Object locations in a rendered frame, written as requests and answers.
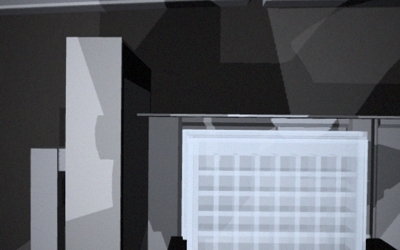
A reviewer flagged clear multi-well plate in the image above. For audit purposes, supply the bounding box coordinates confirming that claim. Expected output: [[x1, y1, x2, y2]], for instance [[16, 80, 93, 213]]
[[181, 129, 368, 250]]

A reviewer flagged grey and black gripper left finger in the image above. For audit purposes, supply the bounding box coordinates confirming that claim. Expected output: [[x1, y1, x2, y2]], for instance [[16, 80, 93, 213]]
[[168, 236, 187, 250]]

